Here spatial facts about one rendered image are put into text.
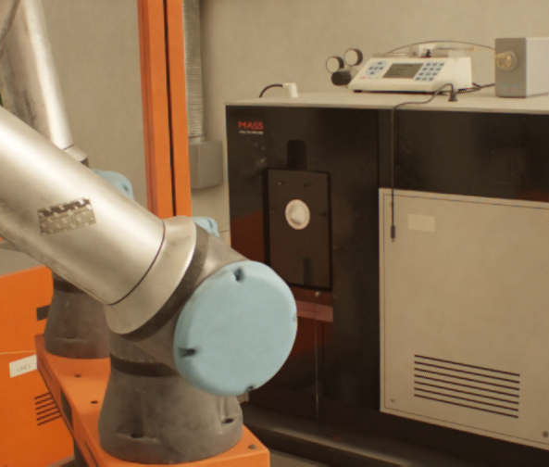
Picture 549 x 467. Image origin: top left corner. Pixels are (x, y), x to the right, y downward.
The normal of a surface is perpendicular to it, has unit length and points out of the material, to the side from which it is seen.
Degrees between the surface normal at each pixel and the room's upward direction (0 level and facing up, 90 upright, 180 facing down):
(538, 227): 90
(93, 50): 90
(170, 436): 73
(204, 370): 95
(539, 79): 90
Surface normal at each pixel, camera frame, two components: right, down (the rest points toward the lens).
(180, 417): 0.23, -0.11
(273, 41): -0.63, 0.18
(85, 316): -0.08, -0.11
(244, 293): 0.52, 0.23
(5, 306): 0.78, 0.10
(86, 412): -0.04, -0.98
